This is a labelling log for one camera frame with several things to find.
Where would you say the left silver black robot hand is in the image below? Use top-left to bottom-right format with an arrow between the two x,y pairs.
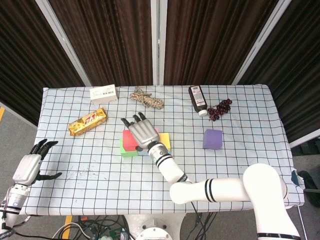
12,139 -> 63,187

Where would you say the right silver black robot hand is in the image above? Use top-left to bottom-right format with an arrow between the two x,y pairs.
120,112 -> 160,152

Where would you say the red foam cube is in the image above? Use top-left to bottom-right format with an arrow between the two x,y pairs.
122,129 -> 140,153

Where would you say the yellow foam cube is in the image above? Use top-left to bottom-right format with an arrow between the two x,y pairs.
158,132 -> 172,152

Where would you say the green foam cube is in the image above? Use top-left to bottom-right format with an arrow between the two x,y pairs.
119,138 -> 138,158

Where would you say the purple foam cube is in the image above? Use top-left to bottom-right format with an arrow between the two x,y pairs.
202,128 -> 223,151

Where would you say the white cardboard box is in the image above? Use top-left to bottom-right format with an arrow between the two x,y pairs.
89,84 -> 119,105

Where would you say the golden snack package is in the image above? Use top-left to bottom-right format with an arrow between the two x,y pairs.
68,107 -> 109,137

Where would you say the white black checkered tablecloth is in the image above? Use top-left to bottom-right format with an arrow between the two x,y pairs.
14,84 -> 306,216

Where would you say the dark brown bottle white cap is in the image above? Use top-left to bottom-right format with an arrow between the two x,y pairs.
187,85 -> 209,118

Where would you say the dark brown pleated curtain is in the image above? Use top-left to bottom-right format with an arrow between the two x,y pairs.
237,0 -> 320,143
163,0 -> 280,86
48,0 -> 154,87
0,0 -> 86,127

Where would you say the green circuit board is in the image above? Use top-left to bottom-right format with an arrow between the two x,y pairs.
108,226 -> 124,238

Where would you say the black bulky object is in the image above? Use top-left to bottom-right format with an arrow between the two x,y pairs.
291,144 -> 320,201

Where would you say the coiled beige rope bundle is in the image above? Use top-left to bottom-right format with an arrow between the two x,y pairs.
129,86 -> 165,110

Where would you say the white cable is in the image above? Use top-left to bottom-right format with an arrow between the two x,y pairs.
53,222 -> 88,240

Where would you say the dark red bead string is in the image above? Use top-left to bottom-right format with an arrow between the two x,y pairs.
206,98 -> 233,122

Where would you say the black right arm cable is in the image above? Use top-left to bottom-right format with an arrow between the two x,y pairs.
191,201 -> 203,218

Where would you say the black cable tangle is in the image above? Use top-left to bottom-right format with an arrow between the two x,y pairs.
52,214 -> 132,240

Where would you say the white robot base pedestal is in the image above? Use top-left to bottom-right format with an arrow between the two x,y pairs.
124,212 -> 187,240

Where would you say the white partition frame post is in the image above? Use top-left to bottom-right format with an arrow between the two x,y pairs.
34,0 -> 93,87
150,0 -> 168,86
231,0 -> 292,86

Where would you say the black cable bunch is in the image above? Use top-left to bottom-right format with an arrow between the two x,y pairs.
192,212 -> 218,240

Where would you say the white partition base rail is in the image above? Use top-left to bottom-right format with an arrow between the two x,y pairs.
288,136 -> 320,149

